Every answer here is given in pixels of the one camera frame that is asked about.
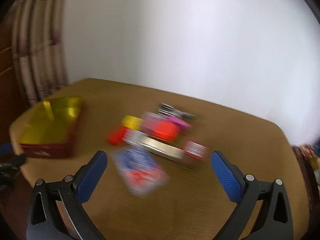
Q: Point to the red gold tin box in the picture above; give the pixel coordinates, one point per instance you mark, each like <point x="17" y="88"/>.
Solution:
<point x="50" y="131"/>

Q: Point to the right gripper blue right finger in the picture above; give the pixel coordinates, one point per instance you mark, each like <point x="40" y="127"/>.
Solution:
<point x="274" y="220"/>

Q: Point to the red rectangular block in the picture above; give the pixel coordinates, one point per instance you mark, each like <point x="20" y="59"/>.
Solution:
<point x="116" y="137"/>

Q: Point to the yellow toy block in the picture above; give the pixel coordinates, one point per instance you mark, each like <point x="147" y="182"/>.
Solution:
<point x="132" y="122"/>

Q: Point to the blue red toothpick box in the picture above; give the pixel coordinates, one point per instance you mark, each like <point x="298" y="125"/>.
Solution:
<point x="141" y="173"/>

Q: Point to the long gold silver box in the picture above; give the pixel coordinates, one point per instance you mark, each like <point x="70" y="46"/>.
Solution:
<point x="140" y="139"/>

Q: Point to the beige patterned curtain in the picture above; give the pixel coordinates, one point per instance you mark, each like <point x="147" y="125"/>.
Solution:
<point x="37" y="48"/>

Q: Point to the brown wooden door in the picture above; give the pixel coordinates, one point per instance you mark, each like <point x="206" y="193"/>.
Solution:
<point x="11" y="103"/>

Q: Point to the clear case red contents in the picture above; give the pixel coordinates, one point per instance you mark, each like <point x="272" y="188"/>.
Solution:
<point x="158" y="127"/>

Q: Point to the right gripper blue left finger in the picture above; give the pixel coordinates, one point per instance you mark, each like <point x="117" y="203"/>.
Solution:
<point x="44" y="220"/>

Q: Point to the pink rectangular block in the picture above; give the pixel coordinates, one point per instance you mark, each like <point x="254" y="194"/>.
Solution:
<point x="180" y="123"/>

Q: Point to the large metal spring clamp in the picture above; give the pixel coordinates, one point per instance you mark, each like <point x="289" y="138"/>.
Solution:
<point x="168" y="110"/>

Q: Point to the small red white box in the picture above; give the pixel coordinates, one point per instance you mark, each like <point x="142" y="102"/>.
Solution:
<point x="195" y="150"/>

